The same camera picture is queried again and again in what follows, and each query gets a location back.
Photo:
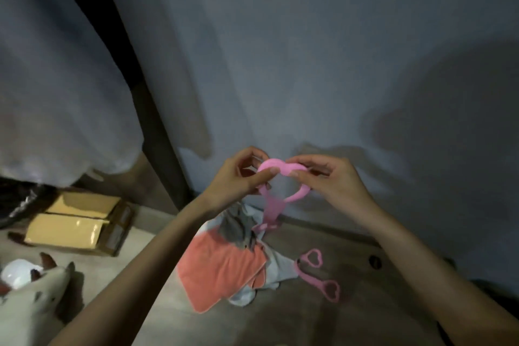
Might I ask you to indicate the orange cloth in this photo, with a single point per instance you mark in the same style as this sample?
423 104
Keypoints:
219 268

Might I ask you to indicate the black bag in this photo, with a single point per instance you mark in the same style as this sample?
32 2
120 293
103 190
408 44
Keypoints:
22 199

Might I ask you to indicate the person's right thumb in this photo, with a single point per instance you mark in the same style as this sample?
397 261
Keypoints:
303 174

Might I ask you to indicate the person's right forearm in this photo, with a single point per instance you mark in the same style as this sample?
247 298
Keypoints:
438 276

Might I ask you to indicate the brown cardboard box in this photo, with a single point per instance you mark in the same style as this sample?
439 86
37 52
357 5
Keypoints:
77 224

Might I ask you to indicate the person's left hand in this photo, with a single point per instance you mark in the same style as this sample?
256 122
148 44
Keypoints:
231 185

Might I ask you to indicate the pink heart-shaped hanger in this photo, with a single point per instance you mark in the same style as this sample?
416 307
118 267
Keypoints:
279 165

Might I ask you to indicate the pink hanger with heart loops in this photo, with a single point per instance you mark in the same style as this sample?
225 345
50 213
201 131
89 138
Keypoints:
314 276

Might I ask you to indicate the white hanging fabric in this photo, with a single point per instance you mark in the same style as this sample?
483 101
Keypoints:
61 74

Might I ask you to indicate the dark door frame post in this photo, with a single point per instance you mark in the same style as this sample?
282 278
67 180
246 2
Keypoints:
154 147

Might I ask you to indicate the person's left forearm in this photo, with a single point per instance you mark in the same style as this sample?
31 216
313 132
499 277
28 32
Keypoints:
138 272

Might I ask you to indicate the white round bowl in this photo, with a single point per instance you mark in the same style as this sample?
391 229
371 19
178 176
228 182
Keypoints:
18 272

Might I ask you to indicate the grey plush toy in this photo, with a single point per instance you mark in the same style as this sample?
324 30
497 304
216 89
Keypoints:
32 309

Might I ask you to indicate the small black round object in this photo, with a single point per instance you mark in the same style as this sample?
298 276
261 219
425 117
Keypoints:
375 262

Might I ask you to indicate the person's right hand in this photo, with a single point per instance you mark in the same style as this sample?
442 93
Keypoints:
338 187

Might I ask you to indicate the grey cloth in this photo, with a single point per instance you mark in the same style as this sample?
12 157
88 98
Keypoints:
275 268

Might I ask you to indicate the person's left thumb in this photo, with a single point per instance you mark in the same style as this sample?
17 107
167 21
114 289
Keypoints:
266 176

